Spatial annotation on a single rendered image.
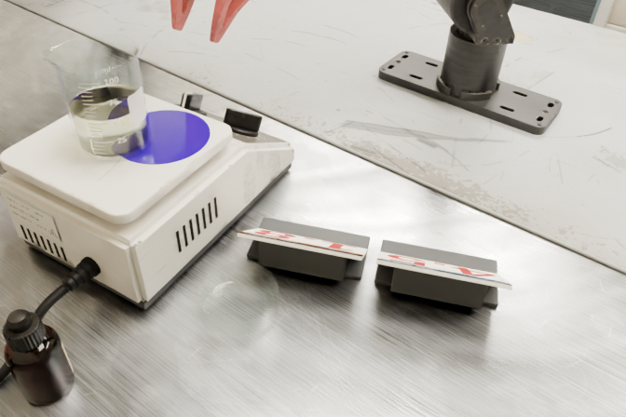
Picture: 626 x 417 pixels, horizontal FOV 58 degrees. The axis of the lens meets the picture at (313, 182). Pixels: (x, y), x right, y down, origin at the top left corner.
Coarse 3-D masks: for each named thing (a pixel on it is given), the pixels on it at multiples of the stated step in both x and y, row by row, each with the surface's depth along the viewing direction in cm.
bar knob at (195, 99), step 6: (186, 96) 49; (192, 96) 49; (198, 96) 51; (186, 102) 49; (192, 102) 50; (198, 102) 51; (186, 108) 49; (192, 108) 50; (198, 108) 51; (204, 114) 50
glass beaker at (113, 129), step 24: (48, 48) 36; (72, 48) 37; (96, 48) 38; (120, 48) 38; (72, 72) 34; (96, 72) 34; (120, 72) 35; (72, 96) 35; (96, 96) 35; (120, 96) 36; (72, 120) 37; (96, 120) 36; (120, 120) 36; (144, 120) 38; (96, 144) 37; (120, 144) 38; (144, 144) 39
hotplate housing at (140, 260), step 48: (240, 144) 44; (288, 144) 50; (0, 192) 40; (192, 192) 39; (240, 192) 45; (48, 240) 40; (96, 240) 36; (144, 240) 36; (192, 240) 41; (144, 288) 38
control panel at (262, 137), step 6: (210, 114) 53; (222, 120) 52; (258, 132) 51; (234, 138) 45; (240, 138) 45; (246, 138) 46; (252, 138) 47; (258, 138) 48; (264, 138) 49; (270, 138) 50; (276, 138) 51
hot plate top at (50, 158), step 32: (64, 128) 41; (224, 128) 42; (0, 160) 38; (32, 160) 38; (64, 160) 38; (128, 160) 38; (192, 160) 39; (64, 192) 36; (96, 192) 36; (128, 192) 36; (160, 192) 36
